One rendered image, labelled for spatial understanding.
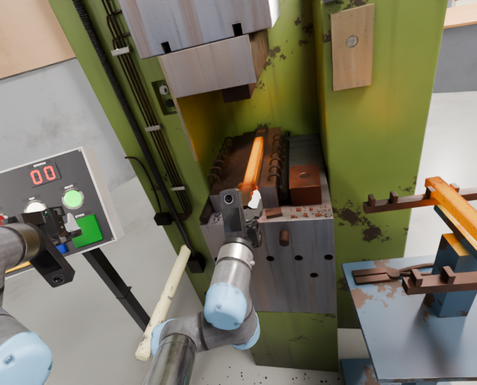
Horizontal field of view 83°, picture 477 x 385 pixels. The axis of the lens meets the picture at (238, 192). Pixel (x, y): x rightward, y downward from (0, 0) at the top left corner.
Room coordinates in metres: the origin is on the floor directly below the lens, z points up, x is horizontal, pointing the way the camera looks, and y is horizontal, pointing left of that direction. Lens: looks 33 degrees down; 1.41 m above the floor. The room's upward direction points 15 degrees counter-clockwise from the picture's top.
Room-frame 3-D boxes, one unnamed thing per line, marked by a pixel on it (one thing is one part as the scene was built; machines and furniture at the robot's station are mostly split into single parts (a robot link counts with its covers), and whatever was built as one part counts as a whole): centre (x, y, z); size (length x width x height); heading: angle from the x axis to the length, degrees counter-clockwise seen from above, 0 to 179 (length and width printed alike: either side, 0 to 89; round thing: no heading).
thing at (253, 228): (0.48, 0.02, 0.97); 0.12 x 0.08 x 0.09; 162
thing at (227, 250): (0.41, 0.04, 0.98); 0.08 x 0.05 x 0.08; 72
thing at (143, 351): (0.67, 0.35, 0.62); 0.44 x 0.05 x 0.05; 162
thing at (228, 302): (0.33, 0.07, 0.97); 0.11 x 0.08 x 0.09; 162
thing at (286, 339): (0.84, -0.13, 0.23); 0.56 x 0.38 x 0.47; 162
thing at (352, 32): (0.67, -0.35, 1.27); 0.09 x 0.02 x 0.17; 72
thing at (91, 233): (0.63, 0.44, 1.01); 0.07 x 0.05 x 0.07; 97
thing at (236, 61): (0.85, -0.07, 1.32); 0.42 x 0.20 x 0.10; 162
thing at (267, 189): (0.85, -0.07, 0.96); 0.42 x 0.20 x 0.09; 162
